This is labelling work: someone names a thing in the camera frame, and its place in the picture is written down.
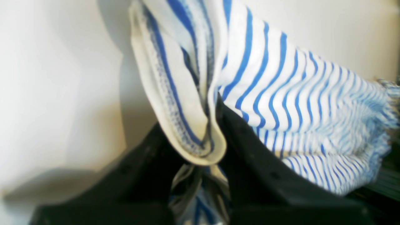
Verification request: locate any blue white striped T-shirt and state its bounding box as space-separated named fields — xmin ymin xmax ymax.
xmin=129 ymin=0 xmax=399 ymax=225

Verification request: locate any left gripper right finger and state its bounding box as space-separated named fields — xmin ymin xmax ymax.
xmin=216 ymin=96 xmax=375 ymax=225

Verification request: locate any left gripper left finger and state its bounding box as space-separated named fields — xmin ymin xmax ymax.
xmin=30 ymin=124 xmax=185 ymax=225

